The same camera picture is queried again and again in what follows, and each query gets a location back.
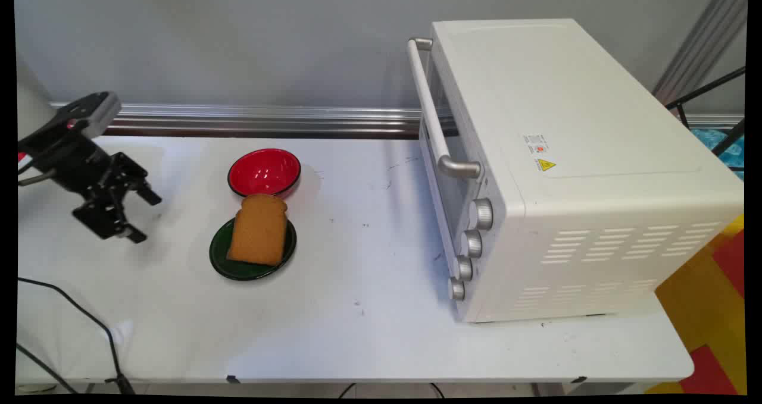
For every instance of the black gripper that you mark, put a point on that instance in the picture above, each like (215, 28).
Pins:
(74, 163)

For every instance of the dark green plate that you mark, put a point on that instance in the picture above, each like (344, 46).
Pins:
(223, 255)

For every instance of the brown toast slice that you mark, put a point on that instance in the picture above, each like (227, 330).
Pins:
(259, 231)

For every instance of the red bowl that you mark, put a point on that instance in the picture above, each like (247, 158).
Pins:
(264, 173)

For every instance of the silver oven knob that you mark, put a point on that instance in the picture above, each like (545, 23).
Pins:
(457, 289)
(473, 243)
(482, 214)
(464, 268)

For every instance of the warning sticker label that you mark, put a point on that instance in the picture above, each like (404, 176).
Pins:
(540, 151)

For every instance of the white toaster oven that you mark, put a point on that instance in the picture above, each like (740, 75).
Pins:
(595, 154)

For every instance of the blue patterned object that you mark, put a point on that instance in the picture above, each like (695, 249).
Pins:
(717, 142)

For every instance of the aluminium rail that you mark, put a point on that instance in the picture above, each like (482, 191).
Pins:
(268, 118)

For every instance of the black metal frame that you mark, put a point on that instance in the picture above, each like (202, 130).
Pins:
(708, 87)

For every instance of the aluminium profile post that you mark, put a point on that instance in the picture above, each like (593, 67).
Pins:
(702, 41)

